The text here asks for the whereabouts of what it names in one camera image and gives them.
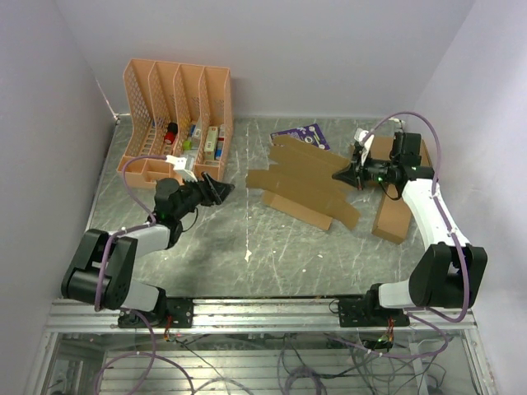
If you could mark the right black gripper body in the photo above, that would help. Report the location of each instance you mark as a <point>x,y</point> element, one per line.
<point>374,170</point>

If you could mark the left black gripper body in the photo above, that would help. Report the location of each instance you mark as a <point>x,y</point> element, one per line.
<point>193,194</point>

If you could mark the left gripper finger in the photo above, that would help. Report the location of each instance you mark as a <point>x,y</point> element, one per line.
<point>219,191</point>
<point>209,179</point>

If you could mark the brown cardboard box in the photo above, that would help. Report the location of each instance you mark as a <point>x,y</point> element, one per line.
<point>300,183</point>

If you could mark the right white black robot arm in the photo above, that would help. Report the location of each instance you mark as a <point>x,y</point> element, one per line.
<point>451,269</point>

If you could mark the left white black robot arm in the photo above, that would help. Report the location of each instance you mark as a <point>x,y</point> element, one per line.
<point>101,270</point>

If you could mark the large folded cardboard box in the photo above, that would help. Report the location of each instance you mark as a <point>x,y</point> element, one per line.
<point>382,146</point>

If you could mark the small folded cardboard box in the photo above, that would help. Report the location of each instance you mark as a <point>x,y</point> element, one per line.
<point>392,220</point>

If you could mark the white green carton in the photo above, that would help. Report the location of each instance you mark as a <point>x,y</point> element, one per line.
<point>210,146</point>

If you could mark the purple book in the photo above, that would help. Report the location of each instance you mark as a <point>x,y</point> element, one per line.
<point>311,134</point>

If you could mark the red black bottle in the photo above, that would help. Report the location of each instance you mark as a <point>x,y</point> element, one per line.
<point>172,130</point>

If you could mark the pink plastic file organizer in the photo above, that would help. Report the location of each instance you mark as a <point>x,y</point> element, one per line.
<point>193,96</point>

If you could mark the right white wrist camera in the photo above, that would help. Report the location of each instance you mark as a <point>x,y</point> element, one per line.
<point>364,140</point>

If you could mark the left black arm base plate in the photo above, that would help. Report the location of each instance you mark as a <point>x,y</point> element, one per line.
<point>170,313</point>

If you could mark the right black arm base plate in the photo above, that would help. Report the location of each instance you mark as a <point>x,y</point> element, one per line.
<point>360,313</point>

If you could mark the aluminium rail frame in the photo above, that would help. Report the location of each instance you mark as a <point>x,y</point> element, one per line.
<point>243,316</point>

